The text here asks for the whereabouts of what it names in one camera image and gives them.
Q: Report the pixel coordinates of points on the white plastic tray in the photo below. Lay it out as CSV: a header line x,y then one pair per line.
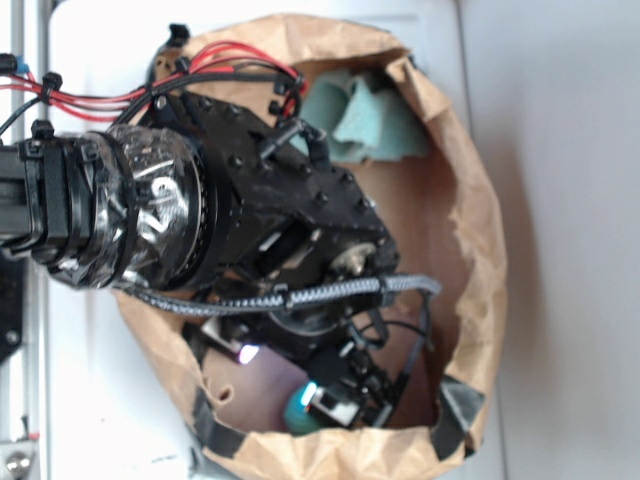
x,y
108,416

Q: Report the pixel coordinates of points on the green dimpled ball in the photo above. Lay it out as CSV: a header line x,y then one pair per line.
x,y
298,420

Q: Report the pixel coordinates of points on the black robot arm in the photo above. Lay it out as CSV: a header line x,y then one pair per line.
x,y
205,210

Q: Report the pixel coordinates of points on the aluminium frame rail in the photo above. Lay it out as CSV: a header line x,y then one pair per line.
x,y
24,375

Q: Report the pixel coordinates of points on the teal green cloth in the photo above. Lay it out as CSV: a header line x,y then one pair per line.
x,y
364,117

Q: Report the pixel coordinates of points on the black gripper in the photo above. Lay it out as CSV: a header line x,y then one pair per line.
x,y
329,331

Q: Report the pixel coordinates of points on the brown paper bag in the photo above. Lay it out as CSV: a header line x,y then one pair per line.
x,y
444,213

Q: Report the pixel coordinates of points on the black metal bracket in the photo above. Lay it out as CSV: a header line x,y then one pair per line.
x,y
12,305

